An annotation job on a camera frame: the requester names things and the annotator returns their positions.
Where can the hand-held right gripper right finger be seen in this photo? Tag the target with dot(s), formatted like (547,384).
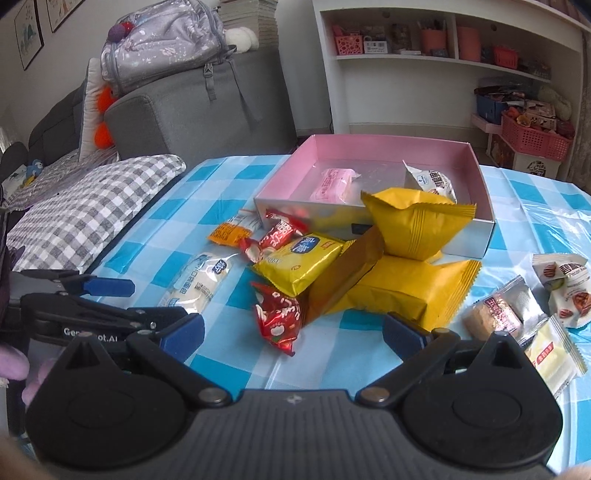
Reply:
(402,333)

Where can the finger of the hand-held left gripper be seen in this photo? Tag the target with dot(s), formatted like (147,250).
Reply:
(111,287)
(92,310)

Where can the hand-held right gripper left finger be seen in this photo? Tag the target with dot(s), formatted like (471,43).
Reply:
(182,334)

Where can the yellow pillow snack packet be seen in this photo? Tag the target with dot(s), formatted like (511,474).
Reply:
(397,290)
(415,226)

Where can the long white snack packet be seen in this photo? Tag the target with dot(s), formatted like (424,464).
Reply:
(198,281)

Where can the gold snack bar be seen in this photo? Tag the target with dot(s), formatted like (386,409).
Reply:
(344,272)

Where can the yellow blue-label snack packet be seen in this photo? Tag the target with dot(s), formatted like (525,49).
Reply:
(295,265)

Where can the pink cardboard box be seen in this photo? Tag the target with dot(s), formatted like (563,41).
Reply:
(351,152)

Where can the grey checkered pillow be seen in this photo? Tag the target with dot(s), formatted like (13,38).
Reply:
(92,207)

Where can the red candy packet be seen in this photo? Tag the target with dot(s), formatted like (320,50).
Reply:
(277,233)
(277,318)

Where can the purple cloth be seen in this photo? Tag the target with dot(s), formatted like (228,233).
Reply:
(11,364)

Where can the clear brown cake packet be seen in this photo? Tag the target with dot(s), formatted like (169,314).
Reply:
(501,311)

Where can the orange snack packet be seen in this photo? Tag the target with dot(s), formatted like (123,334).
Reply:
(228,233)

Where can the blue yellow toy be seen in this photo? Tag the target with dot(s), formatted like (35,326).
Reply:
(32,168)

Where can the pale yellow snack packet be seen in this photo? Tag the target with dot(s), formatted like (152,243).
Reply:
(549,355)

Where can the white triangular snack packet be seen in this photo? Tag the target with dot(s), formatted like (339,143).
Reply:
(431,182)

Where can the blue checkered tablecloth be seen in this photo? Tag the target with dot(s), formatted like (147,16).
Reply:
(231,184)

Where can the orange plush toy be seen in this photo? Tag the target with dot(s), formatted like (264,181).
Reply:
(102,129)

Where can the pink snack packet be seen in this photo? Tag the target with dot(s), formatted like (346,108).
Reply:
(332,184)

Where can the white nut-print snack packet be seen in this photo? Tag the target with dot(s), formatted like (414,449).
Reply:
(565,295)

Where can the white cushion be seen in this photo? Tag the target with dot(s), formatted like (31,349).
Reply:
(90,106)

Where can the grey fabric bag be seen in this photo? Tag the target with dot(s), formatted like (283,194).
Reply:
(184,110)

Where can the white printed box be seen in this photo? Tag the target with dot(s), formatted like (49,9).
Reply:
(531,165)

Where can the pink low shelf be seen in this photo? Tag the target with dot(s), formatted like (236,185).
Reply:
(482,123)

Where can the large red basket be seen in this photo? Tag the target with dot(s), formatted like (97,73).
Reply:
(535,141)

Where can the blue storage box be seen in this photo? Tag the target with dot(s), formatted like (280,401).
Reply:
(489,107)

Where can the grey floral backpack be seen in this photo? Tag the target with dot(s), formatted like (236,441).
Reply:
(161,41)

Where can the white bookshelf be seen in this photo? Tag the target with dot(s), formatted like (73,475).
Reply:
(332,92)

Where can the white plush toy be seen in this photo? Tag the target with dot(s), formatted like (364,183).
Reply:
(242,39)

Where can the pink lattice basket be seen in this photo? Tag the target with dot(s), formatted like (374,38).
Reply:
(349,44)

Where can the small red basket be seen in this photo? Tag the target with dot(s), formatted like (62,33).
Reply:
(505,56)

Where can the stack of books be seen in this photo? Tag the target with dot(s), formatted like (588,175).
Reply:
(249,18)

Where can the framed wall picture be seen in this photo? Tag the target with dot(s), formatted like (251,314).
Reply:
(27,25)
(60,11)

